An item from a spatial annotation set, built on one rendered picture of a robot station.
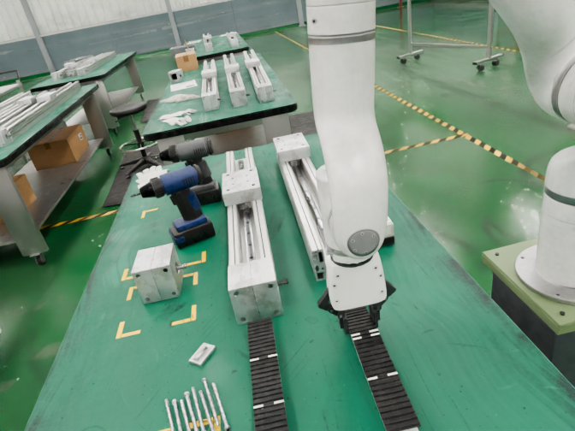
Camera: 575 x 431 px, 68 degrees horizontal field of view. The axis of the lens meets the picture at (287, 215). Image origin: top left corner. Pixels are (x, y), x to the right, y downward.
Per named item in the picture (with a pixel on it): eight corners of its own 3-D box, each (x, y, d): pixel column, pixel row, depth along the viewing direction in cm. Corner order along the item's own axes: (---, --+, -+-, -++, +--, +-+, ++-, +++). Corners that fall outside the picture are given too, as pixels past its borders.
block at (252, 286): (294, 312, 92) (287, 277, 87) (238, 325, 91) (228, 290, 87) (288, 286, 100) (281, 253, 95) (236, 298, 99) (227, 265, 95)
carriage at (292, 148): (311, 163, 148) (309, 145, 145) (281, 170, 147) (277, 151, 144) (304, 149, 162) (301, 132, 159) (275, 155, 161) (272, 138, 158)
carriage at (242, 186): (264, 207, 125) (259, 186, 122) (227, 215, 125) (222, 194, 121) (260, 185, 139) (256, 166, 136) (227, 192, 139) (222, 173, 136)
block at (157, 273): (190, 294, 104) (179, 262, 99) (144, 304, 103) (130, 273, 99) (192, 270, 113) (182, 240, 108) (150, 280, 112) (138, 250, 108)
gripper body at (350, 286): (326, 266, 70) (334, 317, 76) (387, 253, 71) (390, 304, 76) (317, 243, 77) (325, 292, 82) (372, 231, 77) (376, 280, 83)
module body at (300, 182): (358, 272, 100) (354, 241, 96) (316, 280, 100) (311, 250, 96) (302, 157, 171) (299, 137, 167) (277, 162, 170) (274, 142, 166)
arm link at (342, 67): (403, 36, 47) (394, 262, 62) (365, 26, 62) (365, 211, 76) (323, 44, 47) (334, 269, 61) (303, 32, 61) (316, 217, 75)
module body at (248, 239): (279, 289, 100) (272, 259, 96) (236, 298, 99) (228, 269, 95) (255, 167, 170) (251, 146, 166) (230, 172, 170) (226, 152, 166)
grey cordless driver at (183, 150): (225, 201, 147) (209, 140, 136) (168, 213, 146) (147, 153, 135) (224, 191, 153) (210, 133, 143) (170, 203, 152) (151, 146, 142)
